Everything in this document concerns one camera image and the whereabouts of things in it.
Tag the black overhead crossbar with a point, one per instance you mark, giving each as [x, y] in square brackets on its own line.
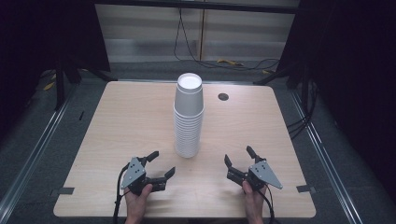
[193, 5]

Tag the black curtain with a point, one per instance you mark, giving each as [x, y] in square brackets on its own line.
[37, 46]
[351, 77]

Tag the black metal stand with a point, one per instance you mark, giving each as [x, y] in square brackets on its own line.
[59, 90]

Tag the stack of white paper cups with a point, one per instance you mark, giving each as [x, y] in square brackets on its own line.
[188, 124]

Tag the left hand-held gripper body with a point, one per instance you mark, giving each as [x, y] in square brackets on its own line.
[133, 174]

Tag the grey tape strip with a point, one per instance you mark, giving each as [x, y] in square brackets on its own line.
[305, 188]
[65, 190]

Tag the yellow floor tape piece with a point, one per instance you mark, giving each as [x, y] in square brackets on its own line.
[229, 62]
[266, 72]
[49, 86]

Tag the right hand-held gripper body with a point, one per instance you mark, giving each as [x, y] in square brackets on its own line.
[264, 174]

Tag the metal floor rail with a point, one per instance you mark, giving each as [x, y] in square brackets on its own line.
[323, 155]
[37, 149]

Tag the dark round table grommet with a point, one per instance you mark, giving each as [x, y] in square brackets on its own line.
[223, 96]

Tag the person's right hand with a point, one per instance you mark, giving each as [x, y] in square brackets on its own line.
[254, 205]

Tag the person's left hand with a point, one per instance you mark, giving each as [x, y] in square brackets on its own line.
[136, 207]

